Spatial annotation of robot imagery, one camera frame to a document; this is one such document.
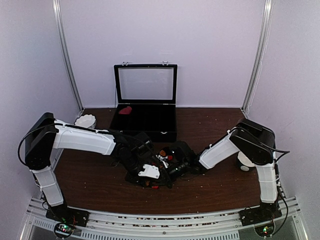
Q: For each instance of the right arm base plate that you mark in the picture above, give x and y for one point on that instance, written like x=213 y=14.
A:
x=256 y=215

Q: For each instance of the black red orange argyle sock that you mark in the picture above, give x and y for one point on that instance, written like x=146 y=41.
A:
x=165 y=153

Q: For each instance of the left aluminium frame post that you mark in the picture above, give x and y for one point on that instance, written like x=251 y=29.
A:
x=66 y=57

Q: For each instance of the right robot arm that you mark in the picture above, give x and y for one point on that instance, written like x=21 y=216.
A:
x=255 y=142

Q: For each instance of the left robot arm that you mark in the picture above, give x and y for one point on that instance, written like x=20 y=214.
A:
x=48 y=133

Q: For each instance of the aluminium frame post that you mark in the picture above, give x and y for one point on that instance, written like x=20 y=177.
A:
x=258 y=61
x=66 y=57

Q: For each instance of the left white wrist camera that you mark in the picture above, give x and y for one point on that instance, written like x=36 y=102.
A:
x=150 y=171

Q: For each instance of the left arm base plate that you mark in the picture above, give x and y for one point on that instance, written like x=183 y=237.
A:
x=69 y=216

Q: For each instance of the front aluminium rail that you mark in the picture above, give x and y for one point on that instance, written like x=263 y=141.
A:
x=219 y=225

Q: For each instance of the right aluminium frame post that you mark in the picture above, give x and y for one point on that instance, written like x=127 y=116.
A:
x=258 y=61

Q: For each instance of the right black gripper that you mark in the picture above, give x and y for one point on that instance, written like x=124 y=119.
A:
x=169 y=175

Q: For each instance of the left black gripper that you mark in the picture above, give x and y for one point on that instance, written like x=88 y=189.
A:
x=129 y=177

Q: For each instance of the black display box with lid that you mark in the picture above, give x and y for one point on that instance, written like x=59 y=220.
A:
x=150 y=90

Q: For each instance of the white and navy bowl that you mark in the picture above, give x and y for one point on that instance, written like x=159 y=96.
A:
x=244 y=163

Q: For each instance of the maroon purple striped sock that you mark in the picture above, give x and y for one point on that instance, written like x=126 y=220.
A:
x=125 y=111

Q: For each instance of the white fluted bowl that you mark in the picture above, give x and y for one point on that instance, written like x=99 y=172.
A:
x=86 y=121

